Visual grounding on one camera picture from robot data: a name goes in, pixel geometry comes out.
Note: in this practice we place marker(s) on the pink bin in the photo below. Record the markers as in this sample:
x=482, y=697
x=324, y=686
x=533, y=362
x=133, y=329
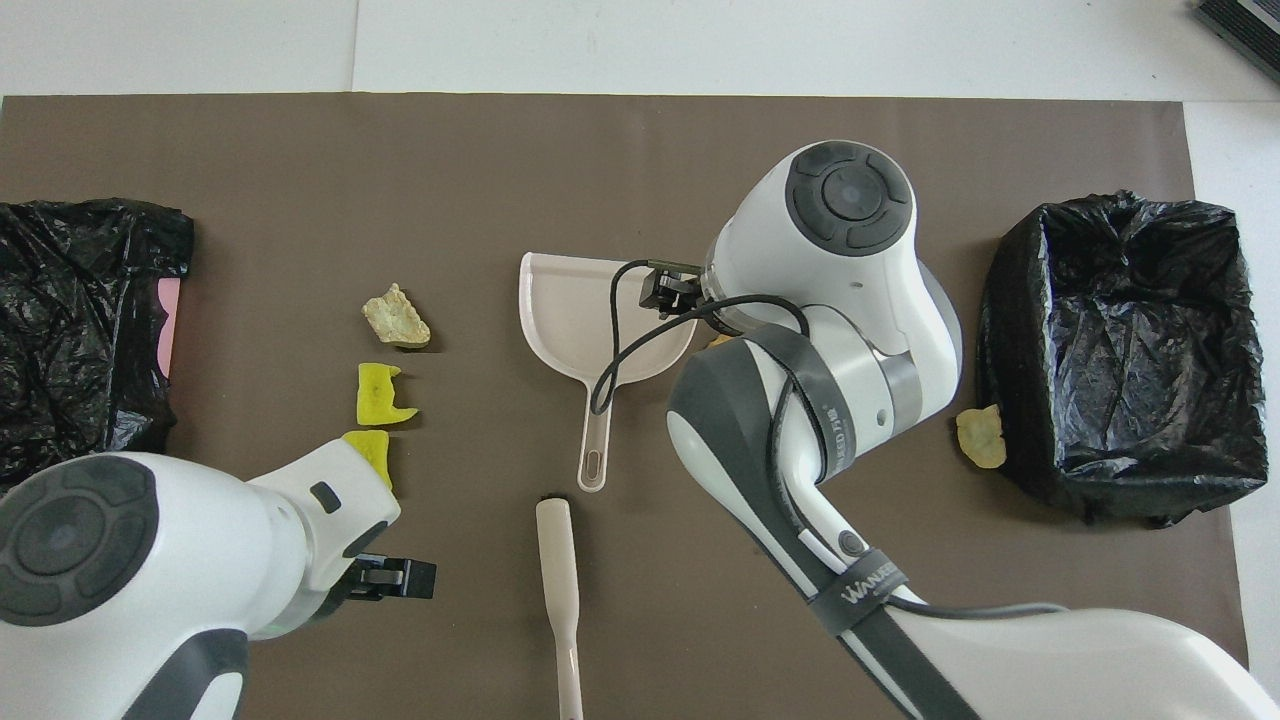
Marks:
x=170, y=325

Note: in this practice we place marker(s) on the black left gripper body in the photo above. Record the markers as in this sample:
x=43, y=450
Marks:
x=352, y=585

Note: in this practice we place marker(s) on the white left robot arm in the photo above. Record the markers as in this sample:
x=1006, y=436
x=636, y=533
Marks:
x=200, y=540

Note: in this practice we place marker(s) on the pale layered bread chunk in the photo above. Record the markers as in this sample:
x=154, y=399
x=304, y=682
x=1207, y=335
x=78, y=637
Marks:
x=395, y=318

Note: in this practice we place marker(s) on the black trash bag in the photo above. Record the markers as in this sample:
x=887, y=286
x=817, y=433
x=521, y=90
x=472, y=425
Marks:
x=70, y=330

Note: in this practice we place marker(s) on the black ribbed device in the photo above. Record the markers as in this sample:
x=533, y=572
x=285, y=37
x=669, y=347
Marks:
x=1245, y=30

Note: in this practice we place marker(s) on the small beige bread chunk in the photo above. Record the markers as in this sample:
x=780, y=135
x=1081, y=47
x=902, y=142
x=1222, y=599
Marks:
x=982, y=437

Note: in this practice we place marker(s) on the yellow sponge piece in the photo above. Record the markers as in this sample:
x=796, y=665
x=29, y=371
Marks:
x=378, y=395
x=375, y=450

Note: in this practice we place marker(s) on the beige plastic dustpan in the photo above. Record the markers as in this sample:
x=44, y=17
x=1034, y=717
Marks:
x=565, y=310

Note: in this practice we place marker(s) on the brown table mat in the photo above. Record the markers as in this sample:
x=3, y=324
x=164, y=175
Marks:
x=500, y=180

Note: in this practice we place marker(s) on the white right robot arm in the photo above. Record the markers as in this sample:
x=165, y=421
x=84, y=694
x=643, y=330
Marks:
x=830, y=280

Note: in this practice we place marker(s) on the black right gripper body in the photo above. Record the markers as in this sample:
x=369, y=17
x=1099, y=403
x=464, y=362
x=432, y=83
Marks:
x=685, y=298

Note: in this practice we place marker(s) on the black bag lined bin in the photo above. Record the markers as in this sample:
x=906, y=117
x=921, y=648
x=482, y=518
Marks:
x=1130, y=350

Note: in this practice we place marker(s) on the beige hand brush black bristles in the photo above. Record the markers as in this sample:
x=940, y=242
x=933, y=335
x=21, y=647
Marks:
x=557, y=560

